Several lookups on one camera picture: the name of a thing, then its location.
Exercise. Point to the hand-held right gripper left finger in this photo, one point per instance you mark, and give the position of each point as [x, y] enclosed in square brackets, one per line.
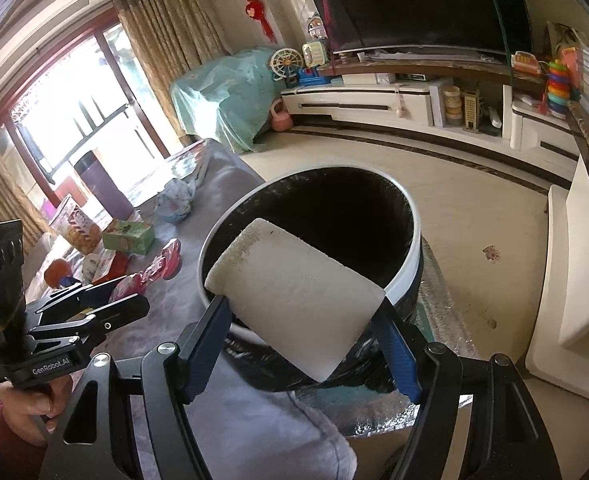
[208, 345]

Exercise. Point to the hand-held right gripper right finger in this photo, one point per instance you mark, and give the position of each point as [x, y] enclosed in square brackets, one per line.
[399, 355]

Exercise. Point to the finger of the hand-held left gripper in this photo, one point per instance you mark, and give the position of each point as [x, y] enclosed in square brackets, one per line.
[114, 315]
[99, 292]

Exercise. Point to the pink plastic wrapper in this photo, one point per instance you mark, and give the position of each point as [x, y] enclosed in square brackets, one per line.
[129, 287]

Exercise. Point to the green cardboard box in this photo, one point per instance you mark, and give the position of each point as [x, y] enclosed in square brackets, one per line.
[129, 237]

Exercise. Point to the white foam block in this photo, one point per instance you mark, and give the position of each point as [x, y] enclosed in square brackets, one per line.
[284, 290]

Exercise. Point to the white rimmed trash bin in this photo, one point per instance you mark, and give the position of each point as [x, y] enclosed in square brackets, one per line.
[349, 210]

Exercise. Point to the person's left hand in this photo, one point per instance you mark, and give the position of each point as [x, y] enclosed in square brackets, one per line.
[24, 410]

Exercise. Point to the red white packet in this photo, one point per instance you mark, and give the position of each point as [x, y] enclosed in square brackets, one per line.
[104, 267]

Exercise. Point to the orange fruit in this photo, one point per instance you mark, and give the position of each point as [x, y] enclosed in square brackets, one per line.
[57, 271]

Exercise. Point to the clear snack canister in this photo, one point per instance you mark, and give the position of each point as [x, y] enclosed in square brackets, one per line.
[82, 230]

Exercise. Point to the purple thermos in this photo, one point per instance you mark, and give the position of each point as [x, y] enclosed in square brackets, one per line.
[107, 190]

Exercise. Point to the crumpled white blue wrapper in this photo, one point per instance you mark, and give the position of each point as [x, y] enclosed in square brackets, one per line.
[174, 205]

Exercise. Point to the stack of books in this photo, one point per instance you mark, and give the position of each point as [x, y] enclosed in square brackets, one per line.
[184, 162]

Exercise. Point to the white side cabinet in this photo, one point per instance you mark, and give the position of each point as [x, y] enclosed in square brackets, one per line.
[574, 270]

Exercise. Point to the red framed glass door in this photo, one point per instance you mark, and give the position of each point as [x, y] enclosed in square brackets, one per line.
[74, 95]

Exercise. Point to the teal dust cover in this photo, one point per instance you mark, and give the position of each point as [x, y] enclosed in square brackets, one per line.
[224, 95]

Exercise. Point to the pink toy kettlebell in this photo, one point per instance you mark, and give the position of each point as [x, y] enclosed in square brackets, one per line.
[280, 119]

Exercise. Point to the pink tassel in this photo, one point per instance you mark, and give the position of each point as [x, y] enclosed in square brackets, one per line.
[401, 107]

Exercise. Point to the white television cabinet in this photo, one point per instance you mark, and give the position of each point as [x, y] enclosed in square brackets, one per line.
[364, 105]

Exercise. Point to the wooden house model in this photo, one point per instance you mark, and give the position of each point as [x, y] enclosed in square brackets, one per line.
[470, 112]

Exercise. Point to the white remote control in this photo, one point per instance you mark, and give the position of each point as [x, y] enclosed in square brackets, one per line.
[494, 119]

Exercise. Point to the round wooden boxes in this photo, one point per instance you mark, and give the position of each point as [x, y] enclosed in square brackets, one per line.
[452, 105]

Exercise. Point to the long beige curtain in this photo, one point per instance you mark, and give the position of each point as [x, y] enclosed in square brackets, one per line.
[174, 45]

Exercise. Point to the blue toy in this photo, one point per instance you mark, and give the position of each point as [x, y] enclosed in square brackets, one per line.
[314, 79]

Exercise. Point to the toy ferris wheel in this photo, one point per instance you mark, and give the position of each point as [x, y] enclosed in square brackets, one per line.
[285, 66]

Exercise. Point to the green toy radio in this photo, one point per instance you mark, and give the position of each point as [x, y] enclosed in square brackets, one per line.
[314, 55]

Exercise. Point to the orange toy cash register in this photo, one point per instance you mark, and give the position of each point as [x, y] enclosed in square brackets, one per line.
[526, 64]

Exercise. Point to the red hanging decoration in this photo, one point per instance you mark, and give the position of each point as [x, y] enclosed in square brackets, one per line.
[254, 7]

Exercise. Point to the toy house picture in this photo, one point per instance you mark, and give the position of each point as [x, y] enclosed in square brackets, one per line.
[318, 27]

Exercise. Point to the black television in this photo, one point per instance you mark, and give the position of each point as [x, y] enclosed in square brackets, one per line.
[414, 5]

